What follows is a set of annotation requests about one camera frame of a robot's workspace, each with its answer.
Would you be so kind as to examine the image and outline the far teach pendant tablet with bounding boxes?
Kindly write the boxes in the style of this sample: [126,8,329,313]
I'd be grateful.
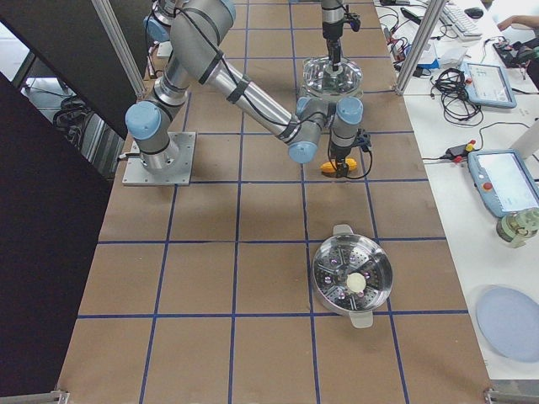
[461,61,517,109]

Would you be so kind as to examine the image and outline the yellow corn cob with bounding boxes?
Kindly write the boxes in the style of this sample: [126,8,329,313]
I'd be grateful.
[320,157,357,178]

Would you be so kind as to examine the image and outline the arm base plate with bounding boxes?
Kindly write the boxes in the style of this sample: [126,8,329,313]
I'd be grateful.
[122,132,196,186]

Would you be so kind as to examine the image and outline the small glass jar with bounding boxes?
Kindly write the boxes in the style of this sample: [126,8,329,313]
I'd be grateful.
[496,208,538,247]

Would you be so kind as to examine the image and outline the teach pendant tablet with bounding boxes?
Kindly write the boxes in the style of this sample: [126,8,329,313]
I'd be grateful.
[461,61,517,109]
[467,149,538,218]

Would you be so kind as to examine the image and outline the steel steamer basket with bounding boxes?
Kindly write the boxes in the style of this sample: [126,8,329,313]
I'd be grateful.
[311,224,393,329]

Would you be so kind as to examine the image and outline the glass pot lid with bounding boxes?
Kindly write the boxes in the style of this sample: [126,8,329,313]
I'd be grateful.
[302,56,363,89]

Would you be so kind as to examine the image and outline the blue plate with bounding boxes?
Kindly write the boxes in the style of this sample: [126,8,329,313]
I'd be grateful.
[476,286,538,363]

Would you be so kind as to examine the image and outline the black computer mouse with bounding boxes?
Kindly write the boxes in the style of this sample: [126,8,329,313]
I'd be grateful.
[464,8,483,19]

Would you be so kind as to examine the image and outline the black cable bundle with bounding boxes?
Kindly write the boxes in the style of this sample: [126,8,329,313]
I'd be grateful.
[430,67,483,125]

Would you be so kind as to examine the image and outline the near teach pendant tablet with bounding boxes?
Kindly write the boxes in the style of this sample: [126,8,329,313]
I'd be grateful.
[467,149,538,218]

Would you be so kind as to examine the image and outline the aluminium frame post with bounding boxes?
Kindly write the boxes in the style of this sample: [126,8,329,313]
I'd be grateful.
[395,0,446,96]

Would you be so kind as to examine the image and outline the white bun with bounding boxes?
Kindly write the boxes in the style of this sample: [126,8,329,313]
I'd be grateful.
[346,273,366,294]

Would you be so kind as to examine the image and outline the white keyboard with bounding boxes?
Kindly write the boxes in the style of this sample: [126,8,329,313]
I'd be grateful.
[440,3,483,41]

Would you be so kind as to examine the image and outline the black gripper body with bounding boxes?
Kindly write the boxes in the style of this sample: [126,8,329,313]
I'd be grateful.
[322,20,344,41]
[328,138,353,161]

